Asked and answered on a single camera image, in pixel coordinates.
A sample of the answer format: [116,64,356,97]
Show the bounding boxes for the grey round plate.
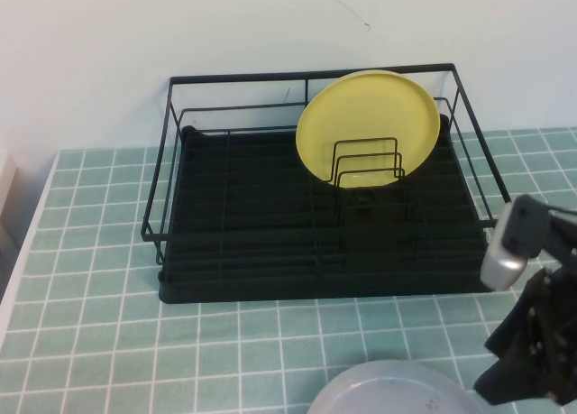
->
[307,358,486,414]

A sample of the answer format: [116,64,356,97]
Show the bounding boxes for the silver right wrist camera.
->
[479,194,577,292]

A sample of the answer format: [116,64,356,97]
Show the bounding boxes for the green tiled tablecloth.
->
[0,127,577,414]

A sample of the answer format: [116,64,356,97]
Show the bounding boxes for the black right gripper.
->
[472,244,577,407]

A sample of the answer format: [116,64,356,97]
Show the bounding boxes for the yellow round plate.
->
[295,69,443,189]

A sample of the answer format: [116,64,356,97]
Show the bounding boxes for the black wire dish rack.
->
[141,62,517,267]
[157,115,503,306]

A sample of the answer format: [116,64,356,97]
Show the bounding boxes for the white side cabinet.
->
[0,148,22,258]

